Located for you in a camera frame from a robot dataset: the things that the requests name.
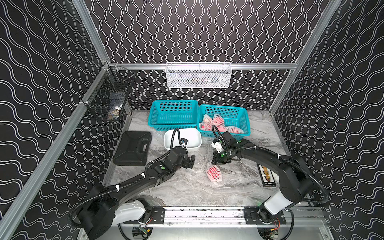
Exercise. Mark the right teal plastic basket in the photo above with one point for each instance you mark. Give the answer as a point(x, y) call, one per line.
point(233, 119)

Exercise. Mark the black wire wall basket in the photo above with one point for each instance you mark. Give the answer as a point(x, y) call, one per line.
point(112, 87)

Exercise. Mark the netted apple back right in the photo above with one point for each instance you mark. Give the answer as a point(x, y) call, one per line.
point(218, 120)

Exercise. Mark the white wire wall basket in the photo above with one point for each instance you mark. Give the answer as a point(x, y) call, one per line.
point(198, 75)

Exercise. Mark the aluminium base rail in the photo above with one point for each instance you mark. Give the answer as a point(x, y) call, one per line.
point(218, 217)

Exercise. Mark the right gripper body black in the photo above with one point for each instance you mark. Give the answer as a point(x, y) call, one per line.
point(221, 157)

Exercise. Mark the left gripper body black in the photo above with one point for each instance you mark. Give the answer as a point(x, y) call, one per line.
point(188, 160)

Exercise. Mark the teal plastic basket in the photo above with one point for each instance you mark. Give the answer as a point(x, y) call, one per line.
point(233, 119)
point(170, 114)

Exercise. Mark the black plastic tool case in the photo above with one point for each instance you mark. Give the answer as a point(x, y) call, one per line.
point(133, 149)

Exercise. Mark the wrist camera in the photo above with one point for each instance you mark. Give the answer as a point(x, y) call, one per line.
point(183, 142)
point(217, 146)

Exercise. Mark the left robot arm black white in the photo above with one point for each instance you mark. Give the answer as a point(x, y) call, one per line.
point(99, 211)

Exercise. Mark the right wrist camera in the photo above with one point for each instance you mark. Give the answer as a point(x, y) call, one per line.
point(217, 146)

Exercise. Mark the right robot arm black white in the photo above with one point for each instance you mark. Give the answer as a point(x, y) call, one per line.
point(296, 183)

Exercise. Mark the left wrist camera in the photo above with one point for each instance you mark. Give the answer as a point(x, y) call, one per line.
point(183, 142)

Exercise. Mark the object in black basket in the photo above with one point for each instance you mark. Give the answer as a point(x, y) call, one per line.
point(114, 112)

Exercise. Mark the left teal plastic basket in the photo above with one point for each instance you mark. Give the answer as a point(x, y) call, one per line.
point(170, 114)

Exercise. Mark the white plastic tray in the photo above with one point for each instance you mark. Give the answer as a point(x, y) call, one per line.
point(192, 135)

